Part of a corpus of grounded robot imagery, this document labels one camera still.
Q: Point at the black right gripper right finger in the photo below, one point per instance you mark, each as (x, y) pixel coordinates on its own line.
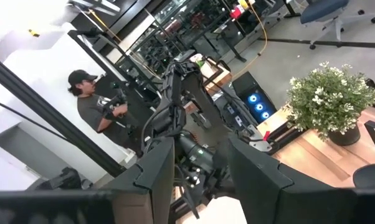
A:
(259, 183)

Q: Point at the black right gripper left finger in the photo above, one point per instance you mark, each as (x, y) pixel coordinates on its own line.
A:
(159, 174)

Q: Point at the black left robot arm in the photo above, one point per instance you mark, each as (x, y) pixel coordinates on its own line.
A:
(175, 93)

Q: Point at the person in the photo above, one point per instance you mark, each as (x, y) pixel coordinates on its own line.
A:
(91, 112)

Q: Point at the computer tower with blue fans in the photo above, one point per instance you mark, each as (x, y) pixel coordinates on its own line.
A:
(249, 90)

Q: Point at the potted green plant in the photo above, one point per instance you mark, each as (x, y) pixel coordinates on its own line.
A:
(327, 96)

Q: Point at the black storage rack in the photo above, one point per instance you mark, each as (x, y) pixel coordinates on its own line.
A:
(175, 31)

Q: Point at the blue office chair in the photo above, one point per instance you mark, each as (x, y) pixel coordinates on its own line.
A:
(323, 9)

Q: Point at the black rig frame post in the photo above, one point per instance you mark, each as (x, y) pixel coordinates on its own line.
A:
(50, 115)

